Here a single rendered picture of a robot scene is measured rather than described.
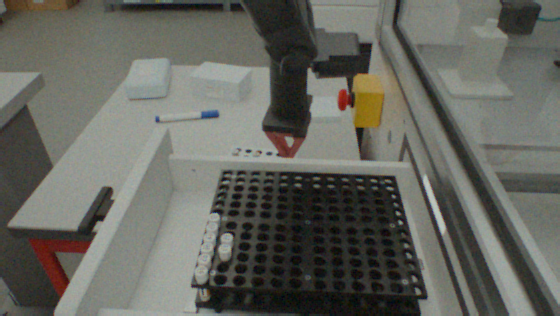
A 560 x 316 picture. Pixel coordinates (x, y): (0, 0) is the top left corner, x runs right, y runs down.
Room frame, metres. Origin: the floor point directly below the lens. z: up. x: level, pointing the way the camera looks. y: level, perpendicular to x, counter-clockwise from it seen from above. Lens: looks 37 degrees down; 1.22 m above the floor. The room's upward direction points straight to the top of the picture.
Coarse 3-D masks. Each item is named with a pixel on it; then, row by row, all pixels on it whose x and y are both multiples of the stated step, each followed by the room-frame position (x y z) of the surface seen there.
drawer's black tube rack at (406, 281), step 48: (240, 192) 0.36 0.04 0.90; (288, 192) 0.36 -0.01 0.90; (336, 192) 0.36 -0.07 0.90; (384, 192) 0.36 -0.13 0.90; (240, 240) 0.29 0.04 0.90; (288, 240) 0.29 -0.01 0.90; (336, 240) 0.31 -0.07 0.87; (384, 240) 0.29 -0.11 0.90; (240, 288) 0.23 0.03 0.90; (288, 288) 0.23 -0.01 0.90; (336, 288) 0.25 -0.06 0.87; (384, 288) 0.23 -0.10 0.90
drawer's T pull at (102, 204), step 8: (104, 192) 0.35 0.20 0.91; (112, 192) 0.36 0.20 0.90; (96, 200) 0.33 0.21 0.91; (104, 200) 0.34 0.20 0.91; (112, 200) 0.34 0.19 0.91; (96, 208) 0.32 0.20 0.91; (104, 208) 0.32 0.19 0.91; (88, 216) 0.31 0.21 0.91; (96, 216) 0.31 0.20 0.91; (104, 216) 0.31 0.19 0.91; (80, 224) 0.30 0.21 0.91; (88, 224) 0.30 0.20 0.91; (80, 232) 0.29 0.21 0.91; (88, 232) 0.29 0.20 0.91
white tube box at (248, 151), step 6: (240, 150) 0.60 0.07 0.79; (246, 150) 0.59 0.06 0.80; (252, 150) 0.59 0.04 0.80; (258, 150) 0.59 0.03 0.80; (264, 150) 0.59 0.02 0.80; (270, 150) 0.59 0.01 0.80; (276, 150) 0.59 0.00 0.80; (252, 156) 0.57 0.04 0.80; (264, 156) 0.57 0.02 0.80; (270, 156) 0.57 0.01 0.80; (276, 156) 0.57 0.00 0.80; (294, 156) 0.57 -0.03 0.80
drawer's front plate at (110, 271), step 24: (168, 144) 0.45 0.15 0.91; (144, 168) 0.37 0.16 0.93; (168, 168) 0.44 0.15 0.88; (120, 192) 0.33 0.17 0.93; (144, 192) 0.35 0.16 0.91; (168, 192) 0.42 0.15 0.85; (120, 216) 0.29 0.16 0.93; (144, 216) 0.34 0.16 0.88; (96, 240) 0.26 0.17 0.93; (120, 240) 0.28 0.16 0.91; (144, 240) 0.32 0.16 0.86; (96, 264) 0.23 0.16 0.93; (120, 264) 0.26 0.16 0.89; (144, 264) 0.30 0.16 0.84; (72, 288) 0.21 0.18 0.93; (96, 288) 0.22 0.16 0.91; (120, 288) 0.25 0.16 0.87; (72, 312) 0.18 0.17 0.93; (96, 312) 0.20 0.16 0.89
